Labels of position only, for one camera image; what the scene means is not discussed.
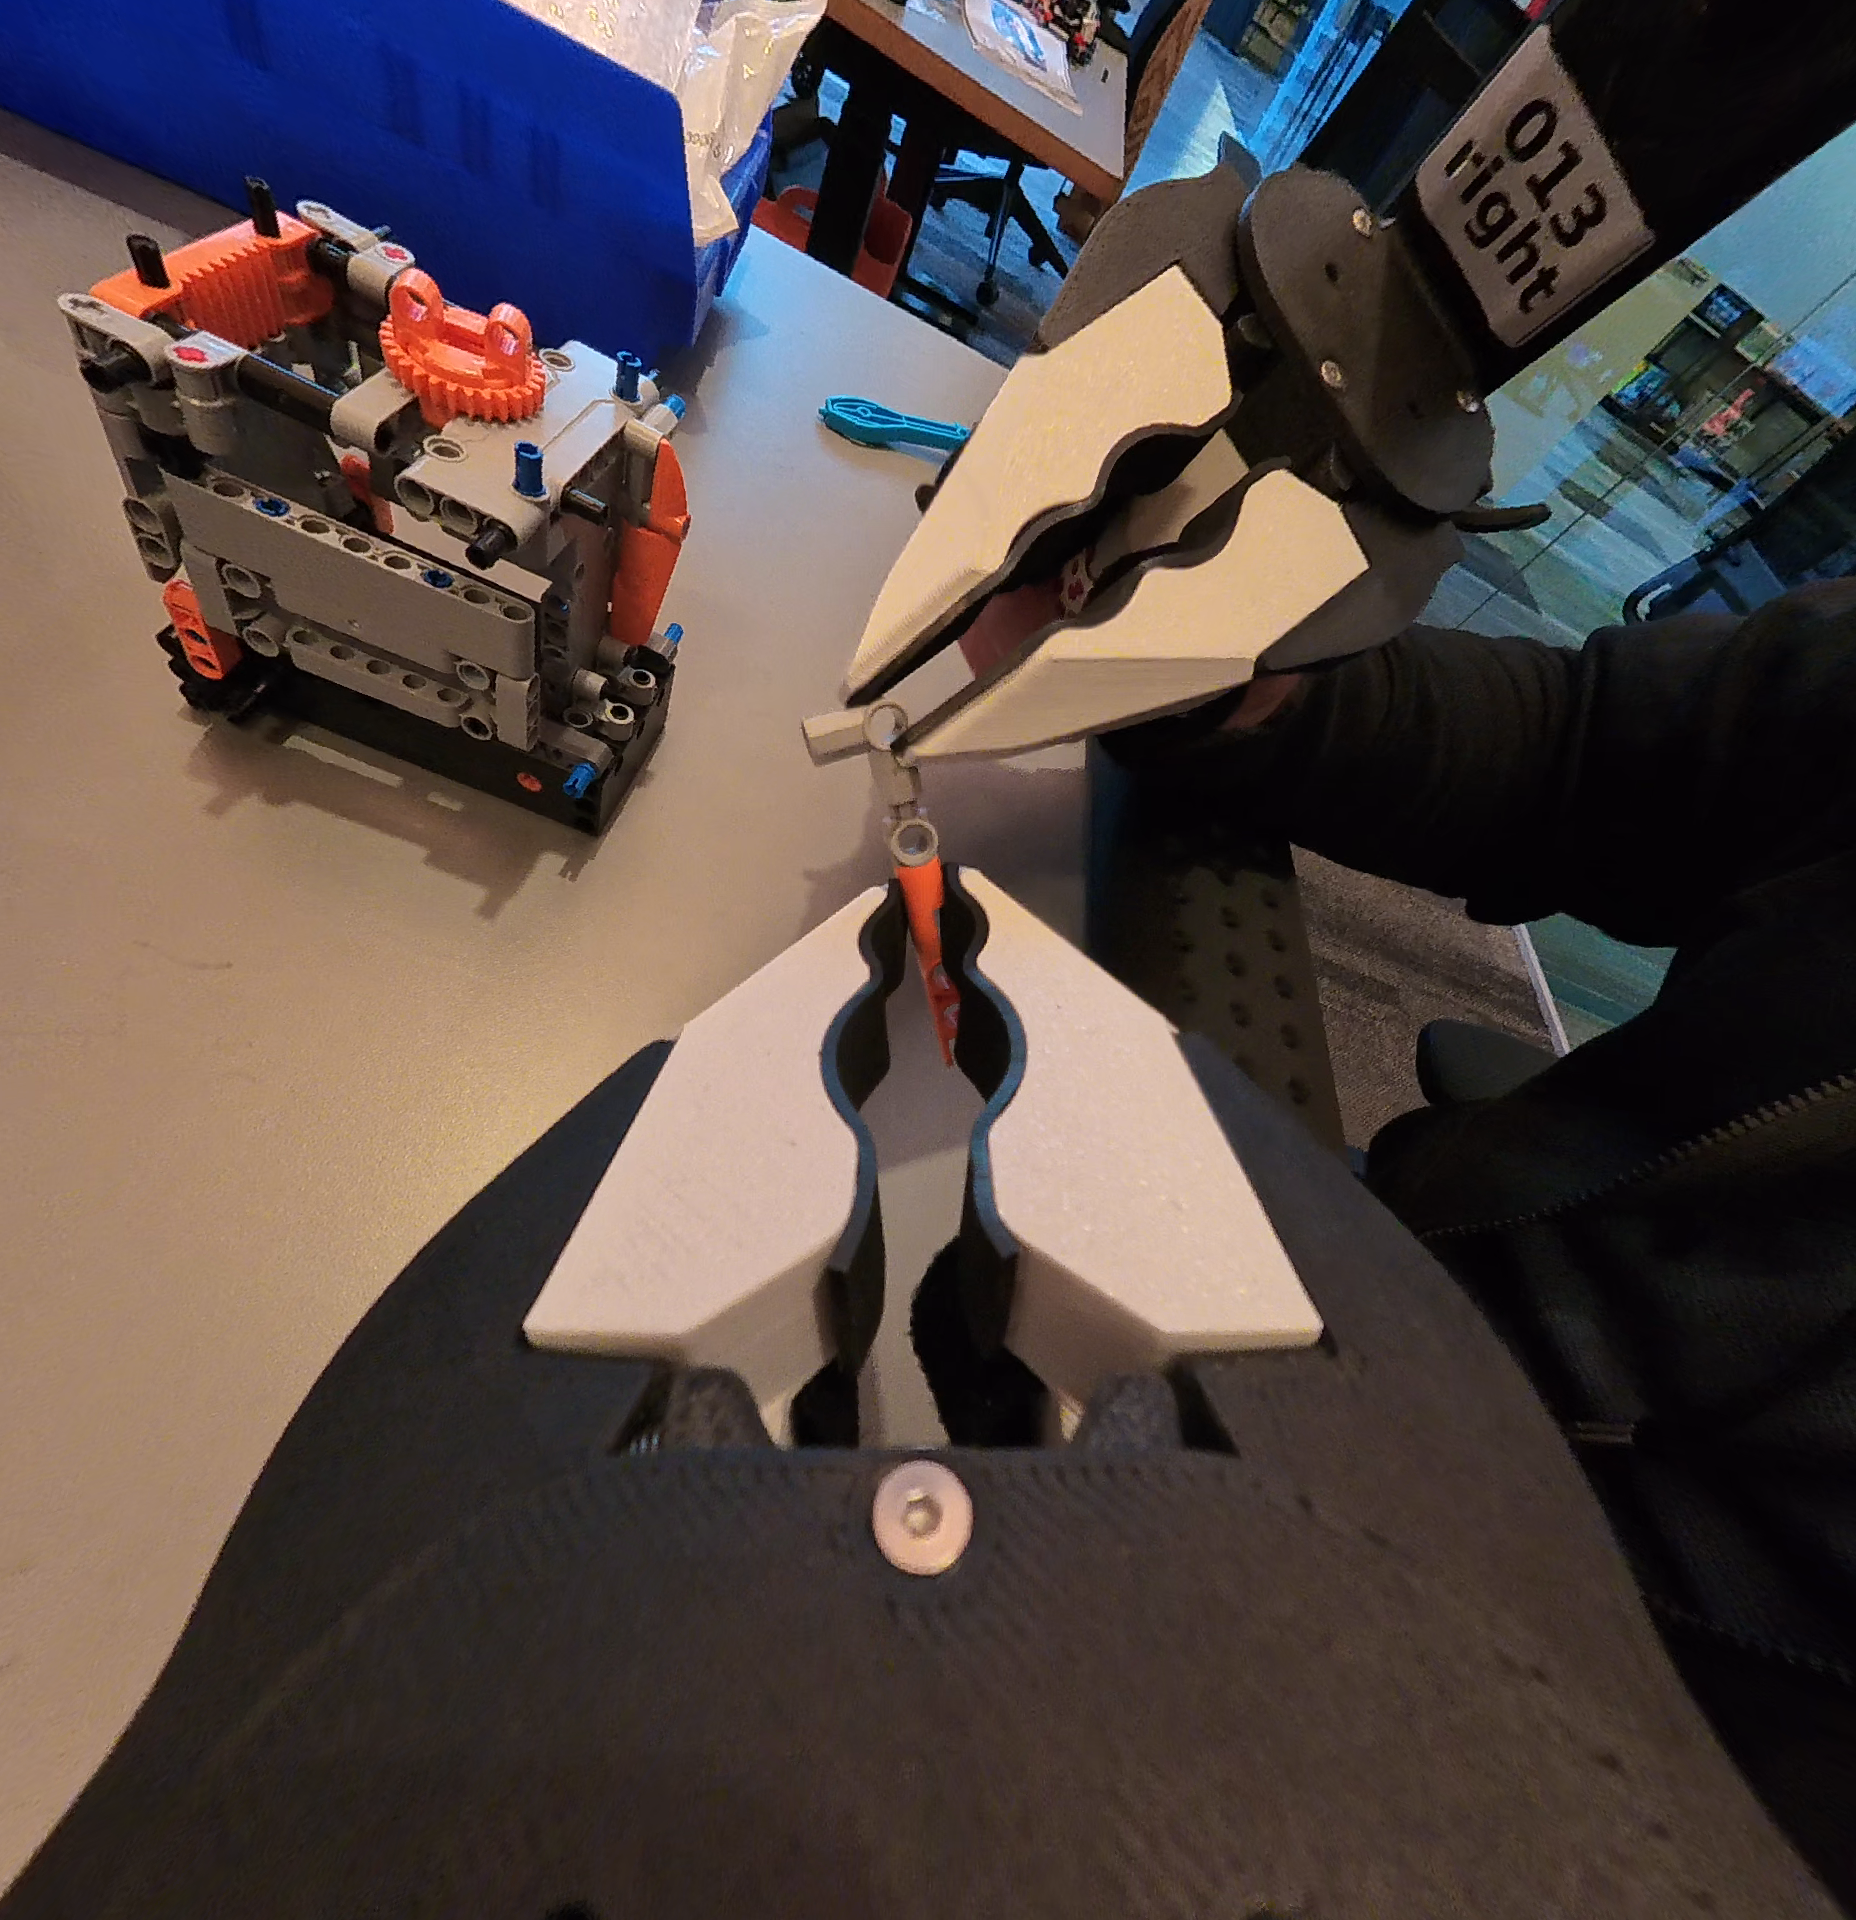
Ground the orange plastic object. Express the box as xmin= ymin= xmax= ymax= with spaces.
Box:
xmin=751 ymin=183 xmax=918 ymax=296

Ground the teal plastic tool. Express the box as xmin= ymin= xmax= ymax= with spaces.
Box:
xmin=818 ymin=393 xmax=973 ymax=454

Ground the orange pointed plastic piece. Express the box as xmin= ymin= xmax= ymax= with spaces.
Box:
xmin=897 ymin=858 xmax=963 ymax=1069

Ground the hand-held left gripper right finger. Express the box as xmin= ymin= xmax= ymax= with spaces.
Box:
xmin=905 ymin=863 xmax=1327 ymax=1450

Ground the clear plastic bag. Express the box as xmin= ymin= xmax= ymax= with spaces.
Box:
xmin=677 ymin=0 xmax=828 ymax=251

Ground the black dimpled panel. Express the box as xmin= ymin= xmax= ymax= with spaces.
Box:
xmin=1084 ymin=742 xmax=1347 ymax=1149

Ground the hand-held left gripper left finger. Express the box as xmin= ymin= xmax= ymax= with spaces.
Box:
xmin=520 ymin=881 xmax=893 ymax=1450

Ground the printed leaflet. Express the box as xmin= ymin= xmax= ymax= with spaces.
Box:
xmin=958 ymin=0 xmax=1088 ymax=115

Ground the grey plastic pin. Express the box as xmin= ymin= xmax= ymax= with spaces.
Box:
xmin=876 ymin=747 xmax=939 ymax=869

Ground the blue plastic bin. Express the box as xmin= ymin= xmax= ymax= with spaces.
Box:
xmin=0 ymin=0 xmax=772 ymax=365

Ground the black office chair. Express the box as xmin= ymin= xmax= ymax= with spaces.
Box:
xmin=928 ymin=135 xmax=1071 ymax=309

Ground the toy building-block model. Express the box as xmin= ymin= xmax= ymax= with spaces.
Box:
xmin=57 ymin=176 xmax=694 ymax=839

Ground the person's right forearm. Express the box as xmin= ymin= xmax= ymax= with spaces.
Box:
xmin=1094 ymin=576 xmax=1856 ymax=955

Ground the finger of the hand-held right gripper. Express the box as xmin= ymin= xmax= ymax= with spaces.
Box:
xmin=842 ymin=267 xmax=1249 ymax=706
xmin=902 ymin=464 xmax=1374 ymax=761

